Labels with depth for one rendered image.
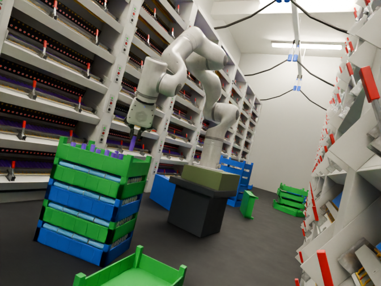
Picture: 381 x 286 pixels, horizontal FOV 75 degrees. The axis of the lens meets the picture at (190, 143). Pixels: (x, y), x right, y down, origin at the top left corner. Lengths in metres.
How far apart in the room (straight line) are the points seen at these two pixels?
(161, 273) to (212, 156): 0.78
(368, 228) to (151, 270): 0.74
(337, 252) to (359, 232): 0.04
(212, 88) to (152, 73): 0.55
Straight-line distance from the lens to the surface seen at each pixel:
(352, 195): 0.46
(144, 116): 1.01
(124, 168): 0.91
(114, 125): 1.78
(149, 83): 0.95
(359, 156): 0.46
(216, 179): 1.44
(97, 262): 1.02
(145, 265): 1.02
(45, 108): 1.47
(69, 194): 1.03
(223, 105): 1.56
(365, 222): 0.46
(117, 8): 1.92
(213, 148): 1.53
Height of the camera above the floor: 0.47
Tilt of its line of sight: 1 degrees up
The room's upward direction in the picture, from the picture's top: 14 degrees clockwise
